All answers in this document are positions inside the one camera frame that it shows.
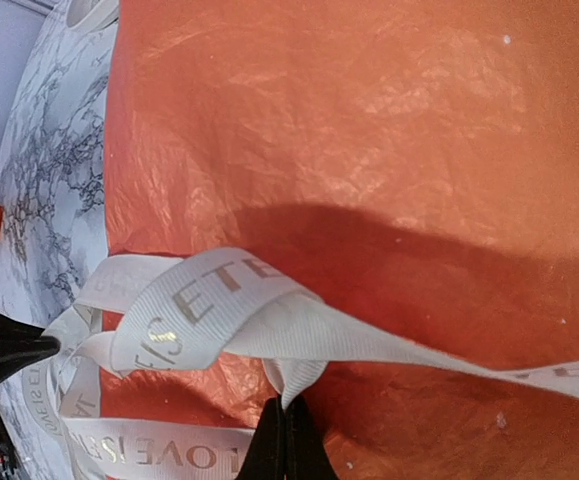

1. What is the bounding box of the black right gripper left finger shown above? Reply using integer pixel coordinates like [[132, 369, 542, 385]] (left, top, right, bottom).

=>
[[236, 397, 286, 480]]

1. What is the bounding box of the grey ringed plate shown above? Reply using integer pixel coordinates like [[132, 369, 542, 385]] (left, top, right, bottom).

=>
[[65, 0, 120, 33]]

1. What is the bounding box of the brown orange wrapping paper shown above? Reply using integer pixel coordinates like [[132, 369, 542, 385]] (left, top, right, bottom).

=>
[[102, 1, 579, 479]]

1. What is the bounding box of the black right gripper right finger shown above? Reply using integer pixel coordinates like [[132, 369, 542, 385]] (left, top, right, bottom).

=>
[[285, 396, 339, 480]]

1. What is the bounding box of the cream ribbon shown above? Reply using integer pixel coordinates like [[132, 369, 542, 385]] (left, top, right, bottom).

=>
[[23, 248, 579, 479]]

